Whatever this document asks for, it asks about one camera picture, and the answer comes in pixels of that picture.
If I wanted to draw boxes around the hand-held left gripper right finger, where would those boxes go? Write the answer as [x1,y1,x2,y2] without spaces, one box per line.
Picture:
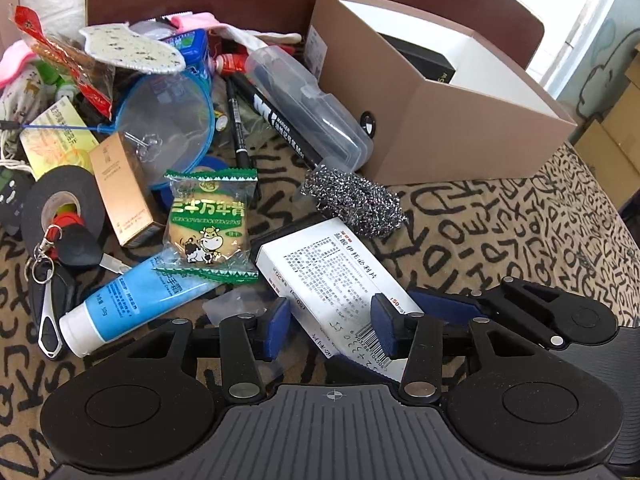
[371,294,551,407]

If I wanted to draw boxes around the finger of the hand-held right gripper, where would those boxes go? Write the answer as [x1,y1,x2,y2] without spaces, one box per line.
[407,277,566,348]

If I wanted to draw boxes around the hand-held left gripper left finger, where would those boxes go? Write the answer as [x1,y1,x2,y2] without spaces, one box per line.
[125,297,292,402]

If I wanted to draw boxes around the white medicine box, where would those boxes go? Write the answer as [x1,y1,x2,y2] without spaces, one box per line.
[255,217,426,382]

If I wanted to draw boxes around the brown cardboard box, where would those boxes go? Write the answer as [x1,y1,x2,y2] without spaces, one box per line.
[305,0,579,186]

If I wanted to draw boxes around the letter print cloth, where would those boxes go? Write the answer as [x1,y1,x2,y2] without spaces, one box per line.
[0,135,640,480]

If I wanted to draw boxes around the green biscuit packet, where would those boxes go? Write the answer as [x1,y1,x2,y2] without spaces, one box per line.
[154,167,261,286]

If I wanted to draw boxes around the steel wool scourer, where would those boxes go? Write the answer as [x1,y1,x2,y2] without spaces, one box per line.
[300,165,409,239]

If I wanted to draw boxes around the blue white cream tube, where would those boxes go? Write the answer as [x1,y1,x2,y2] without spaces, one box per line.
[59,255,222,359]

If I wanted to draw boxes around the stacked cardboard cartons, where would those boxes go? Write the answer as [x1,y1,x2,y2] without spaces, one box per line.
[574,42,640,211]

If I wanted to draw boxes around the thick black marker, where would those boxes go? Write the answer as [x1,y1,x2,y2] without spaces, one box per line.
[234,75,328,173]

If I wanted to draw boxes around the thin black pen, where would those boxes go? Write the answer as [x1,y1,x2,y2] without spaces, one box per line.
[224,76,252,169]

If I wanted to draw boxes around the gold carton box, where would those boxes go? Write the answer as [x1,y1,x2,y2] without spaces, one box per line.
[90,132,167,249]

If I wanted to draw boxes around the black car key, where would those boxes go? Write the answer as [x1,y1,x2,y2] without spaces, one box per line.
[59,227,135,271]

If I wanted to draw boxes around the clear plastic case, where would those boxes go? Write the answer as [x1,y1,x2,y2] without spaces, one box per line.
[244,45,376,172]

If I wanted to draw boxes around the black silver key fob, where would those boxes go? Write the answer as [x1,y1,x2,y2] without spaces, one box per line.
[27,262,77,360]

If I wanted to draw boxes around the blue mesh strainer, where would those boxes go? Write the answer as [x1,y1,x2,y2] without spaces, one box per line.
[29,71,217,207]

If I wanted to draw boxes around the small black box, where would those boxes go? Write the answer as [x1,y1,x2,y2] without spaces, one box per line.
[375,32,457,84]

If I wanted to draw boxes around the black tape roll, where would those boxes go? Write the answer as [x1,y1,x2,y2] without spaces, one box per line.
[21,166,107,242]

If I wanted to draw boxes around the small red tube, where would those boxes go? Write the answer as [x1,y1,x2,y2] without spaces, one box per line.
[214,52,252,77]

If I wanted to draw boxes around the yellow green card packet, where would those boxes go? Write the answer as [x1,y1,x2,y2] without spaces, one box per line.
[19,104,99,182]

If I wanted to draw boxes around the blue gum bottle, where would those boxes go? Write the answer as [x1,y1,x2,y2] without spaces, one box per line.
[159,29,212,82]

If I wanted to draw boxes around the black flat toy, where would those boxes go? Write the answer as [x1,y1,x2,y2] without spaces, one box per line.
[0,167,32,235]

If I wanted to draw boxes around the spotted shoe insole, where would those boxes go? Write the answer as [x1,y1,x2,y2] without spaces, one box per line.
[79,22,187,75]

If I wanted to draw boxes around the green bottle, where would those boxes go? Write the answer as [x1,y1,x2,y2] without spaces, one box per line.
[34,59,77,102]

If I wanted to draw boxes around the white patterned cloth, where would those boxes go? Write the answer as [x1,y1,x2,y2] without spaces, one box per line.
[0,62,52,127]

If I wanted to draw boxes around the red snack packet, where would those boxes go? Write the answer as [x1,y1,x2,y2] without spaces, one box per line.
[12,5,115,117]

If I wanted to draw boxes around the pink cloth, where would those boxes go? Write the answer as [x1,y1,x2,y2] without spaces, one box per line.
[0,40,37,87]

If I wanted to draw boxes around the white cable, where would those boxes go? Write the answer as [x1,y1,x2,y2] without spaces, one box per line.
[0,127,32,172]

